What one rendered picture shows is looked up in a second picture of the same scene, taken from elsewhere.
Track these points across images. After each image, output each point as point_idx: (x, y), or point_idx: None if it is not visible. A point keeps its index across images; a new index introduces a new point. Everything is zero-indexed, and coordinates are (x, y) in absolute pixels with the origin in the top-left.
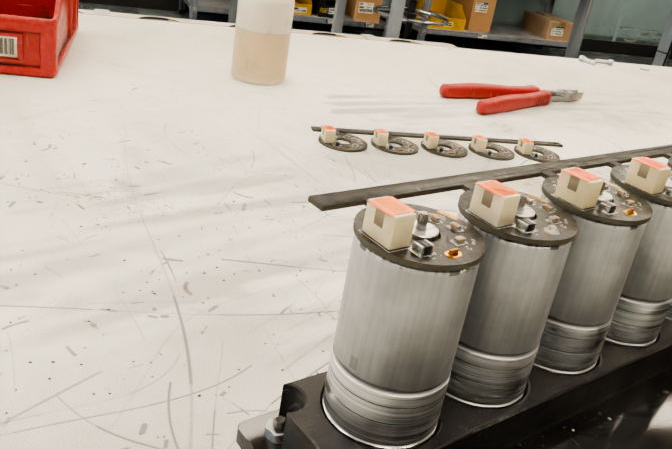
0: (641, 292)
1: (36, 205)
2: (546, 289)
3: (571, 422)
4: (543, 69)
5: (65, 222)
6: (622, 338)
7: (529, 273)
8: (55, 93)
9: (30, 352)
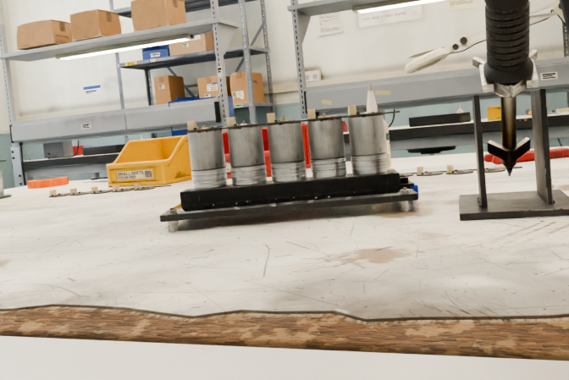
0: (315, 156)
1: None
2: (242, 142)
3: (278, 198)
4: None
5: None
6: (317, 177)
7: (234, 137)
8: (267, 178)
9: (168, 208)
